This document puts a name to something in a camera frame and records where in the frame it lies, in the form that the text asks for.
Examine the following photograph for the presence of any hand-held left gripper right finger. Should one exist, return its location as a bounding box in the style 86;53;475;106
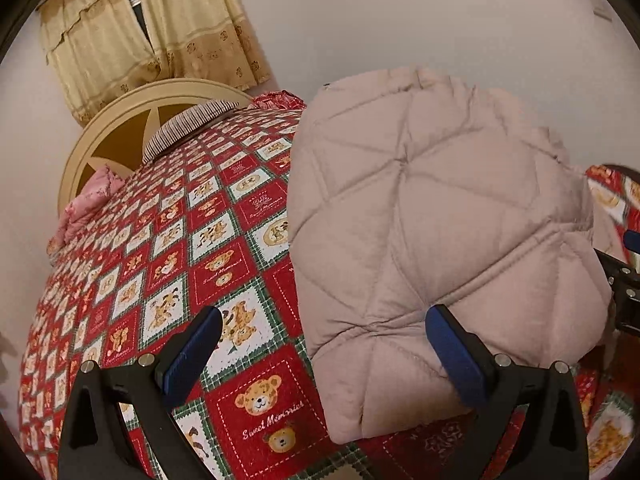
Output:
426;304;591;480

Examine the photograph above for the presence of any beige quilted jacket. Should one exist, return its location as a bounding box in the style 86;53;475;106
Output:
287;66;618;445

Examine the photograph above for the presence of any red bear-print bedspread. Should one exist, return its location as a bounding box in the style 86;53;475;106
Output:
17;91;640;480

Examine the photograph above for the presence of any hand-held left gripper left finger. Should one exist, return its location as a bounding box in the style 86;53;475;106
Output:
57;305;223;480

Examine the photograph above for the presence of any striped pillow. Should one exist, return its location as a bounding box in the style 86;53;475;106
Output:
142;99;241;163

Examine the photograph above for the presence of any pink folded blanket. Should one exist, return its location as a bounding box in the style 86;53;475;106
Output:
47;166;126;256

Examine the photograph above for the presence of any cream round wooden headboard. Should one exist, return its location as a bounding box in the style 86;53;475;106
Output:
57;78;256;211

